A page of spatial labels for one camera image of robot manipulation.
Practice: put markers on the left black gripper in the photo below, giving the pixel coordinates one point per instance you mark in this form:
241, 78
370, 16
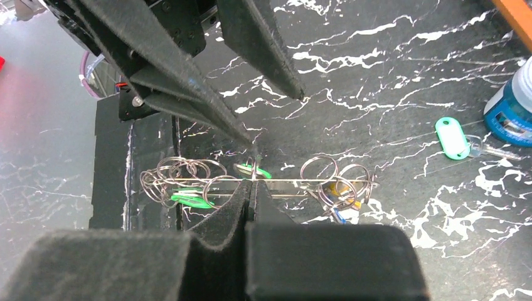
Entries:
153, 43

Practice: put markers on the orange wooden shelf rack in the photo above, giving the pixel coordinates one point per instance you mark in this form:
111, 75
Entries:
517, 14

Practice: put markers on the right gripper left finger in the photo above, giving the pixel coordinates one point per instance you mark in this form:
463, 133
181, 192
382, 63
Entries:
203, 263

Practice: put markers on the yellow key tag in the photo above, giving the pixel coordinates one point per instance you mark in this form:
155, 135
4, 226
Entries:
337, 191

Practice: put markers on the large silver carabiner keyring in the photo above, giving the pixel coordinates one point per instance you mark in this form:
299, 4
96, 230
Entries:
283, 188

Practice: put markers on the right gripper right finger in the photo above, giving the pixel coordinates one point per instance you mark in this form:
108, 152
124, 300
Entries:
325, 261

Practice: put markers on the green key tag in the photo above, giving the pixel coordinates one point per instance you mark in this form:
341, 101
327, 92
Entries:
248, 170
456, 145
192, 197

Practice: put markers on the blue round jar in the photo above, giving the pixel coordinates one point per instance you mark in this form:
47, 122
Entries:
507, 115

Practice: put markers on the blue key tag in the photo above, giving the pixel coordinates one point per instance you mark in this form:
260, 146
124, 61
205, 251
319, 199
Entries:
338, 218

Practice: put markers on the small silver key rings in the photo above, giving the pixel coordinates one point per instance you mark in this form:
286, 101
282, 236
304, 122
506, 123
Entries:
257, 182

